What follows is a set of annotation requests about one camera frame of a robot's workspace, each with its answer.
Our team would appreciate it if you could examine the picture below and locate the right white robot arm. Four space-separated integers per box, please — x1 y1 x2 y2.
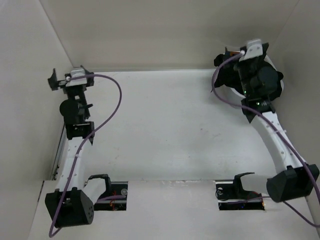
211 44 320 203

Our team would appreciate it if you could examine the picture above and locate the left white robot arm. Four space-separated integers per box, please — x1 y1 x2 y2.
45 66 112 230

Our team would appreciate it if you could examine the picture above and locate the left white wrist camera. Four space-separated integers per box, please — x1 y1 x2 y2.
68 67 87 87

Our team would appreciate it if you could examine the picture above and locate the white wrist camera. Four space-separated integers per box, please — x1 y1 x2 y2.
68 67 87 87
239 38 263 62

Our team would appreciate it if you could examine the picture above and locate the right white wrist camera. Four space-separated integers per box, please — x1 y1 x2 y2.
239 38 263 62

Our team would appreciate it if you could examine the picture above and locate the aluminium table edge rail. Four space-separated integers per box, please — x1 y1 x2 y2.
50 124 67 181

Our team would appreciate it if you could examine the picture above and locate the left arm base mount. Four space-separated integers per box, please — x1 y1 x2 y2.
83 178 129 211

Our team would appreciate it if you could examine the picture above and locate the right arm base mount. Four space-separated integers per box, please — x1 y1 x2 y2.
215 172 265 211

